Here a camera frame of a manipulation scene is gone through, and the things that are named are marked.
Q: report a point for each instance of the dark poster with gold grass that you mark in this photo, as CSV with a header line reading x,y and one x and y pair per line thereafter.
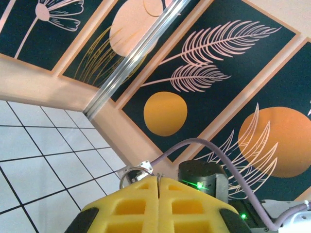
x,y
80,63

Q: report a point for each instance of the aluminium frame post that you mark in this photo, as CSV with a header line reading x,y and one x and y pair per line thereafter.
x,y
126,63

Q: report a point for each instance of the dark poster with large leaves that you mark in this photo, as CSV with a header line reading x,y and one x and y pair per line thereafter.
x,y
279,140

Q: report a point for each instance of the dark poster with pink flower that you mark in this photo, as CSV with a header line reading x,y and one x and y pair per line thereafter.
x,y
48,48

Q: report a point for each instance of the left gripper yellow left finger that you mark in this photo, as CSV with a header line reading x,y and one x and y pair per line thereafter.
x,y
107,208

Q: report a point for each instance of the dark poster with feather leaves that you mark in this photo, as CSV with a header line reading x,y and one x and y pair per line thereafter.
x,y
218,97

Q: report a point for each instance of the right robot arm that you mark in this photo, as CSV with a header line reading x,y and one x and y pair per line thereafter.
x,y
295,224

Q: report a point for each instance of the large silver split keyring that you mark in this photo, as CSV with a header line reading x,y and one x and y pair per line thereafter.
x,y
121,180

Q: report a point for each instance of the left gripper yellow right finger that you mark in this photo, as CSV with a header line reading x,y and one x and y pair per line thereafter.
x,y
209,211

